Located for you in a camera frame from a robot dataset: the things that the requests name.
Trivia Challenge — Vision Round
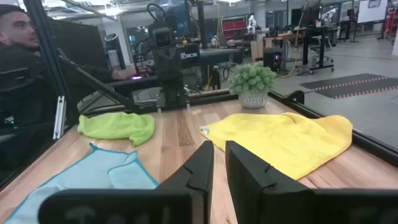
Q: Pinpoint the black cylindrical container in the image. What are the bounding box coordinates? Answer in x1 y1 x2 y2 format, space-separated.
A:
104 32 127 71

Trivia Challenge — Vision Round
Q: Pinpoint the yellow microfiber towel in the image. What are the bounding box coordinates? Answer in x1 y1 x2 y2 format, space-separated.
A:
199 112 354 180

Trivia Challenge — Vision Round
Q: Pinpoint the light blue teal-hemmed microfiber towel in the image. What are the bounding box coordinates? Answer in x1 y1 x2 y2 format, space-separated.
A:
4 142 160 224

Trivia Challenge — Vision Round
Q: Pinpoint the black computer tower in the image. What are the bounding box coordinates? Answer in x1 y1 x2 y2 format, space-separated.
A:
263 47 284 72

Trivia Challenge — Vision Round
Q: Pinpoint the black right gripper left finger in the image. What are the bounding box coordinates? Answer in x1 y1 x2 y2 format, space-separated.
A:
37 140 215 224

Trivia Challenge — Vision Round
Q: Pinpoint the silver metal bracket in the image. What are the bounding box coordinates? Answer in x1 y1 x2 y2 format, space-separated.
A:
52 95 67 140

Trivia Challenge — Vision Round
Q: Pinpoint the red tool cabinet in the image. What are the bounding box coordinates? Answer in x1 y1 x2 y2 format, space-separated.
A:
221 17 249 40

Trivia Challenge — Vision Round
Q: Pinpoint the artificial plant in white pot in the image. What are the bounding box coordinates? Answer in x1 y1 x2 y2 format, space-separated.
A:
229 62 277 110

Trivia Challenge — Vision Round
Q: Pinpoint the black standing desk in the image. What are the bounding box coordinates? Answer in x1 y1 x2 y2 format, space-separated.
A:
292 26 340 75

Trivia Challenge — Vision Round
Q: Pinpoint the black computer monitor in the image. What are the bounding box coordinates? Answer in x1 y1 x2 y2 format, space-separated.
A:
49 19 109 71

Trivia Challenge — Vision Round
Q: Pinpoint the black floor mat striped edge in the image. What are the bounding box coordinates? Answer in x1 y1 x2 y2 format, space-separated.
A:
300 73 389 91
314 77 398 100

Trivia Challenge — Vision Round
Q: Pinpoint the white whiteboard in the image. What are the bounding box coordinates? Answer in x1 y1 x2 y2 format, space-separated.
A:
356 0 389 24

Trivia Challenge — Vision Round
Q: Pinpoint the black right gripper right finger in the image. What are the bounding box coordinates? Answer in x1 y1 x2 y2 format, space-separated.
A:
225 140 398 224

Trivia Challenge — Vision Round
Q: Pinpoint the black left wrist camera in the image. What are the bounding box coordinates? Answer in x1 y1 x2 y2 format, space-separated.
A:
152 27 172 50

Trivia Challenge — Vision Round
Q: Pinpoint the lime green microfiber towel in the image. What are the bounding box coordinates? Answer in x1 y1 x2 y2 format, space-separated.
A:
76 111 155 147

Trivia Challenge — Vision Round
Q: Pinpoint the yellow cable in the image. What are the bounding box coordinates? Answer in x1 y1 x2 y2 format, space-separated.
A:
276 30 301 78

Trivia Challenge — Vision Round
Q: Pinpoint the person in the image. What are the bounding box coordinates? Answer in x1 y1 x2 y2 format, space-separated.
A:
0 4 139 141

